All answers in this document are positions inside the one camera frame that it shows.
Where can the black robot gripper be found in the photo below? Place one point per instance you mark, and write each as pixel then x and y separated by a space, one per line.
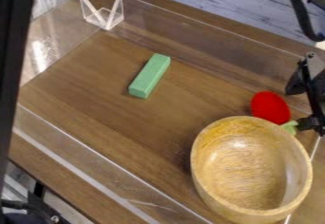
pixel 316 82

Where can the red felt strawberry toy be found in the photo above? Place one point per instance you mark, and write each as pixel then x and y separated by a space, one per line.
pixel 270 107

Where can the wooden bowl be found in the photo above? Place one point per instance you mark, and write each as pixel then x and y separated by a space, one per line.
pixel 251 169

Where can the clear acrylic table barrier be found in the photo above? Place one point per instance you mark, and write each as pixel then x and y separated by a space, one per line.
pixel 112 151

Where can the green rectangular block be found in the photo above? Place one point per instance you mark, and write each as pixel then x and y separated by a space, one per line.
pixel 149 76

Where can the clear acrylic corner bracket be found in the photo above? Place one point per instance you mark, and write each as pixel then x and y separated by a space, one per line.
pixel 105 18

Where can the black clamp with cable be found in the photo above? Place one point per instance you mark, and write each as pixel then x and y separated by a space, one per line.
pixel 30 212

